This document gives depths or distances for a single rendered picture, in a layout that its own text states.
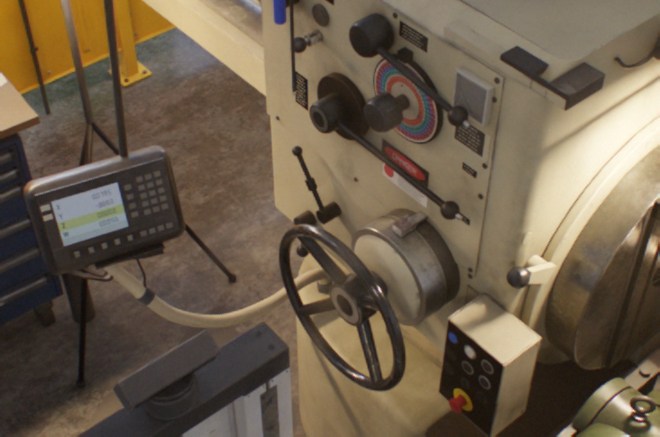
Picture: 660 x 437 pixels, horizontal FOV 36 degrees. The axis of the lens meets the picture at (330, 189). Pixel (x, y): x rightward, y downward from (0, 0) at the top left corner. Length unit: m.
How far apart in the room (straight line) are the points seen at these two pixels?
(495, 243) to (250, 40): 1.22
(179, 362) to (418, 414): 1.55
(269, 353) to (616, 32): 0.80
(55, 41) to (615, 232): 3.11
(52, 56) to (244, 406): 3.36
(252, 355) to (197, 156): 3.04
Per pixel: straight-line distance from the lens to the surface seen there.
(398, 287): 2.02
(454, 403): 2.07
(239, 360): 1.36
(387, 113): 1.84
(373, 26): 1.84
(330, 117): 2.02
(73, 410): 3.57
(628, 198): 1.99
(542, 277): 1.94
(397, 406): 2.75
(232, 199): 4.15
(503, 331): 1.96
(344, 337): 2.89
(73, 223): 2.41
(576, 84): 1.64
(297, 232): 1.98
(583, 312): 2.03
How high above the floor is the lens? 2.86
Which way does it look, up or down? 43 degrees down
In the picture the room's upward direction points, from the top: straight up
